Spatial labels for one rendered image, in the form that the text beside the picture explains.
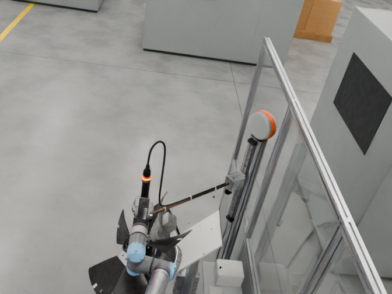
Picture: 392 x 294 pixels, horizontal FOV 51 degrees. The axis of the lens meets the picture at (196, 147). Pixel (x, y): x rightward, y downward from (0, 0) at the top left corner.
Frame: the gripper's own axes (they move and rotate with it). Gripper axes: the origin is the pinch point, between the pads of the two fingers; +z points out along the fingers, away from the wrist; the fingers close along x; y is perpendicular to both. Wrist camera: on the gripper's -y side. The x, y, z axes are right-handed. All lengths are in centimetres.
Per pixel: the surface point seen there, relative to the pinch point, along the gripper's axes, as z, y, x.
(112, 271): 0, 59, -12
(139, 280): -14.6, 45.1, 2.9
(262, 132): 34, -24, 57
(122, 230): 27, 54, -11
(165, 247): -9.8, 23.1, 13.6
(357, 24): 233, -34, 173
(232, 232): 36, 54, 58
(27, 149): 229, 161, -140
